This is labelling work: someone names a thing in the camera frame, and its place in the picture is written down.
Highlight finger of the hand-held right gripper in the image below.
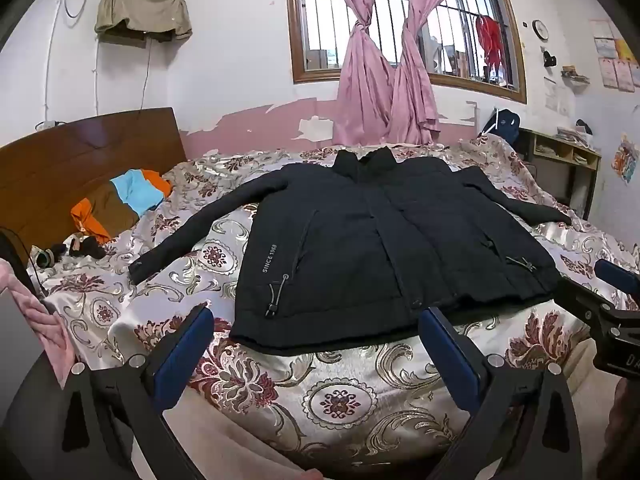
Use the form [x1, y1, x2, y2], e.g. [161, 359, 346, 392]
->
[554, 279, 617, 322]
[594, 259, 640, 297]

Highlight person's right forearm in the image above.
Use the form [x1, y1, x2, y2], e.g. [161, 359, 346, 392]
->
[602, 377, 640, 480]

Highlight wooden desk shelf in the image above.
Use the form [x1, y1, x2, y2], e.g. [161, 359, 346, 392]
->
[517, 127, 603, 221]

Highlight white wall calendar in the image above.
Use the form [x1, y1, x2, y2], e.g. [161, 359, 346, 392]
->
[544, 77, 574, 116]

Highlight covered wall air conditioner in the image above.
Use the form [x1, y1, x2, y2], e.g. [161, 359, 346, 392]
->
[94, 0, 194, 44]

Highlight red hanging garment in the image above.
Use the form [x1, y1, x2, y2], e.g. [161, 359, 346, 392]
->
[475, 15, 506, 69]

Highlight wooden framed barred window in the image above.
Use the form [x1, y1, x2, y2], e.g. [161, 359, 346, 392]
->
[284, 0, 529, 105]

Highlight pink cloth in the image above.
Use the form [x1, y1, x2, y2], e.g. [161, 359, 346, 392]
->
[0, 257, 77, 391]

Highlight colourful wall sticker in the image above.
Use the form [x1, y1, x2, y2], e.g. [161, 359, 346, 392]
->
[612, 132, 640, 184]

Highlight orange brown blue pillow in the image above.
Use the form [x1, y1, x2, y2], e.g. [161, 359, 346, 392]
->
[70, 169, 174, 245]

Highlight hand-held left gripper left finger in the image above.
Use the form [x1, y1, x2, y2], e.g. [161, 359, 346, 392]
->
[59, 304, 216, 480]

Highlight group of wall certificates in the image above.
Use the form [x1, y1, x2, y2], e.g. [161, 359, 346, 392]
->
[589, 19, 640, 94]

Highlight floral satin bedspread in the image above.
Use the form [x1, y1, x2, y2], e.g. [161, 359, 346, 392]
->
[25, 137, 640, 476]

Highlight wooden headboard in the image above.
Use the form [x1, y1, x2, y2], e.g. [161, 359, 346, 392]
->
[0, 106, 188, 266]

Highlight pink curtain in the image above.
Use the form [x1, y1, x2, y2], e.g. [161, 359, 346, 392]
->
[387, 0, 472, 145]
[327, 0, 397, 146]

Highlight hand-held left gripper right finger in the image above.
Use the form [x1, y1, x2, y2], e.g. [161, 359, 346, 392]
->
[417, 306, 584, 480]

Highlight blue backpack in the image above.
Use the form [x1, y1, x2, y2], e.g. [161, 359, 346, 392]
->
[480, 107, 522, 154]

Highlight black padded jacket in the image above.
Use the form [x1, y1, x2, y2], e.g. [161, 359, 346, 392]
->
[129, 146, 575, 356]

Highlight white wall cable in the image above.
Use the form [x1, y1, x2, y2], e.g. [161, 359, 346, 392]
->
[43, 0, 82, 123]

